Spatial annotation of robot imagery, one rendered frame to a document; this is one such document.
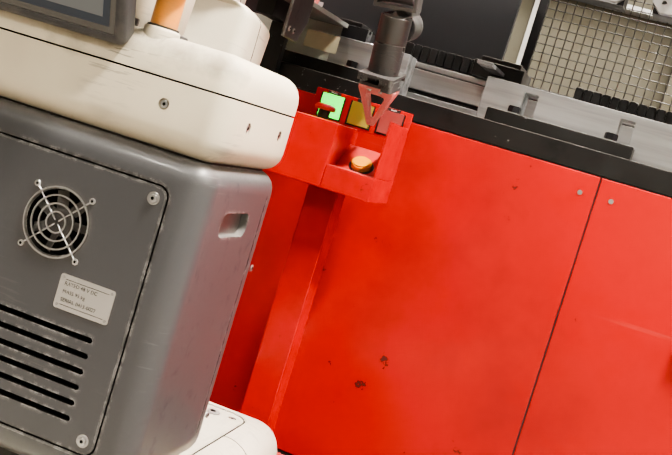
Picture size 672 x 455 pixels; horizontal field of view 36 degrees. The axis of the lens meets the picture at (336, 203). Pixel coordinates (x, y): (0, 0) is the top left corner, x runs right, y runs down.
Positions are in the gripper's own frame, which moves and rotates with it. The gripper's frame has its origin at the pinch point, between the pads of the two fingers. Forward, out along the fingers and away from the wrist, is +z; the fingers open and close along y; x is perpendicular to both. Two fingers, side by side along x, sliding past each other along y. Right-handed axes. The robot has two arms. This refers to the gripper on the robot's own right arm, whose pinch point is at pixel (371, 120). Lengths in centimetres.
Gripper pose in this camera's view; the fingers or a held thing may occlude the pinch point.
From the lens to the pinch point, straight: 187.9
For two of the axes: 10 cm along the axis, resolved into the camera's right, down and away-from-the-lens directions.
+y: 3.1, -2.3, 9.2
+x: -9.2, -3.0, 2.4
